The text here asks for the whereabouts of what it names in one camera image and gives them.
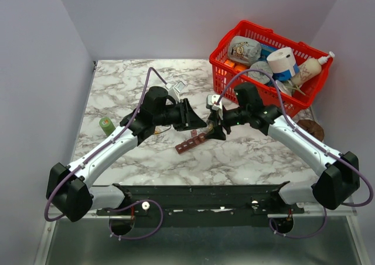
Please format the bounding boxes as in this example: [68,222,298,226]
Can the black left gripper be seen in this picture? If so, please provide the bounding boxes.
[154,98,207,133]

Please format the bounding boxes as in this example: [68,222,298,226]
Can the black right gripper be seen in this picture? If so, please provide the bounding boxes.
[204,106,250,141]

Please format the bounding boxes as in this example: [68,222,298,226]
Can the red weekly pill organizer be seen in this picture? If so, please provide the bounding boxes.
[175,129,209,155]

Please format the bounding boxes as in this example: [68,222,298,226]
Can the clear bottle yellow pills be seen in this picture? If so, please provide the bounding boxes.
[205,120,215,134]

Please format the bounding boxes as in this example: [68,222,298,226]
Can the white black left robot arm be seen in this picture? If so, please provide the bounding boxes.
[46,86,207,222]

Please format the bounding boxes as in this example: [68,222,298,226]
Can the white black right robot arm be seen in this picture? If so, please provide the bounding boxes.
[206,83,360,213]

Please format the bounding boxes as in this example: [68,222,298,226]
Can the orange snack box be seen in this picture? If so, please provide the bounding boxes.
[224,59,236,68]

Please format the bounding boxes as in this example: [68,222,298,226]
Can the orange ball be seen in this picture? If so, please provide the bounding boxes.
[234,64,249,72]

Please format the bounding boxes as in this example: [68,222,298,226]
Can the grey wrapped small paper roll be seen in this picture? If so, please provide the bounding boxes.
[247,61,273,84]

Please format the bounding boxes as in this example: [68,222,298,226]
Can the white paper plate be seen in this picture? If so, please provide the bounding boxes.
[275,80,292,96]

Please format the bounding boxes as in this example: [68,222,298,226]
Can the grey wrapped printed paper roll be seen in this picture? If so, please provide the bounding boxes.
[227,36,262,66]

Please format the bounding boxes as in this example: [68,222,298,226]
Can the white toilet roll blue tape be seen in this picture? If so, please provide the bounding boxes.
[267,47,299,81]

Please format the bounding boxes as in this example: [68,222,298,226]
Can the blue box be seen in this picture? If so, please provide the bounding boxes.
[261,44,277,56]

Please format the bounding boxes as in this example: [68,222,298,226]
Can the brown round object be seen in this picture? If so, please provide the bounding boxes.
[297,120,325,142]

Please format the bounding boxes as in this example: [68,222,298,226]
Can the cream lotion pump bottle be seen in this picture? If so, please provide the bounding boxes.
[290,52,335,86]

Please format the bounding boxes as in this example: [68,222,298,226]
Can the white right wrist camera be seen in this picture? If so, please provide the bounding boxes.
[206,94,222,111]

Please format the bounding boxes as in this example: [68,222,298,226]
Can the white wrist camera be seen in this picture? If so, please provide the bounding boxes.
[165,81,186,102]
[206,94,222,111]

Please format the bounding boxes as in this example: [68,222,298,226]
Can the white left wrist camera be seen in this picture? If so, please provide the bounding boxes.
[165,81,186,102]

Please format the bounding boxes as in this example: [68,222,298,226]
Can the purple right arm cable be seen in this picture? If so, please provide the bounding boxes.
[216,69,367,239]

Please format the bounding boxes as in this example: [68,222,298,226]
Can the black metal base frame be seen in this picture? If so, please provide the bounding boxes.
[97,184,304,228]

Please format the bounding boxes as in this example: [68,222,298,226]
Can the aluminium rail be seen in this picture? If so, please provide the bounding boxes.
[261,203,357,218]

